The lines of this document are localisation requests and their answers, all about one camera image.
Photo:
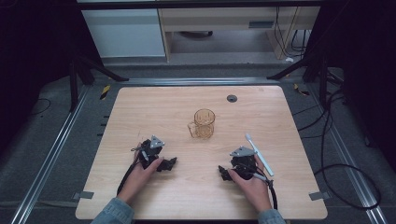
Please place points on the person's left hand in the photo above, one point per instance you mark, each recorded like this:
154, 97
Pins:
140, 178

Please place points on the white cabinet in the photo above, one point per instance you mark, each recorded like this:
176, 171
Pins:
123, 32

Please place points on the person's right hand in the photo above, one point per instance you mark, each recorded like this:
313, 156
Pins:
252, 189

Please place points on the yellow black tape piece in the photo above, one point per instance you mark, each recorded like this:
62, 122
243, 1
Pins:
105, 91

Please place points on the black stand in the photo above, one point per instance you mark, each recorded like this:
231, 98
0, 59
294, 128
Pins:
314, 70
81, 73

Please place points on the amber glass mug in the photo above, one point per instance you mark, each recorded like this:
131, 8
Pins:
203, 123

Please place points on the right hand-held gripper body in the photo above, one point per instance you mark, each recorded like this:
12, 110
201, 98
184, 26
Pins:
243, 161

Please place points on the white toothbrush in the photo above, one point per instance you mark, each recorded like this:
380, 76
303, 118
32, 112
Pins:
259, 155

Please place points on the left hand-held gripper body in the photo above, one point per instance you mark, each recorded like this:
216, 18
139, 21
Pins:
150, 148

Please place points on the grey tape strip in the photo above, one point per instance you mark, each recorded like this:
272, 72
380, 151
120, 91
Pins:
82, 195
319, 196

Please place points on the aluminium floor rail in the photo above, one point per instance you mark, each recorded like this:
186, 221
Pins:
46, 161
199, 81
348, 155

